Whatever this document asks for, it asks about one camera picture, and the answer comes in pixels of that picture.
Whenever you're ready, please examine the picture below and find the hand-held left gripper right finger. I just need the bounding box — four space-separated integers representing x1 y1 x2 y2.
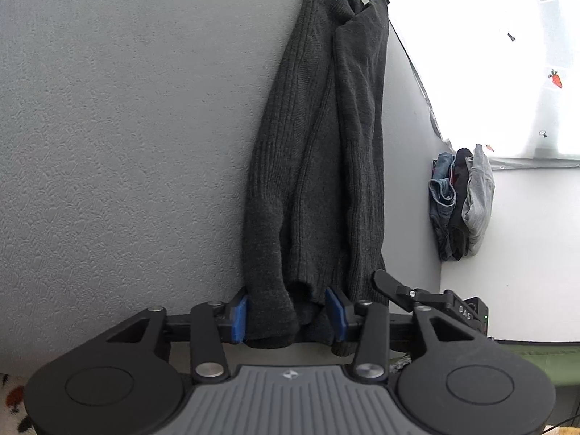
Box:
325 286 474 379

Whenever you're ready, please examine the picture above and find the white spotted cloth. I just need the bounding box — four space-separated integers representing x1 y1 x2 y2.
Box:
0 373 36 435

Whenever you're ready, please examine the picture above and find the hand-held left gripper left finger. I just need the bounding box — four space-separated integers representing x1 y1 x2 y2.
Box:
106 287 249 384

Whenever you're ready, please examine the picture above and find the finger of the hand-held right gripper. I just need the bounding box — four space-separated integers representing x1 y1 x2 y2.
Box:
372 269 447 313

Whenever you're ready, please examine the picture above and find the black knit sweater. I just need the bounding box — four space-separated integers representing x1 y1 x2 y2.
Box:
242 0 391 357

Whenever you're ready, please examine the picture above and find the green cloth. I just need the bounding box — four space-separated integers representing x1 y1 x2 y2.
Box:
494 337 580 391

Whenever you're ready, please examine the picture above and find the white printed sheet curtain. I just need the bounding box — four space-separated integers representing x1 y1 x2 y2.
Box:
353 0 580 169

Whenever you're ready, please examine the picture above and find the folded grey garment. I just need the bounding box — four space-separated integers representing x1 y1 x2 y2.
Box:
462 144 496 257

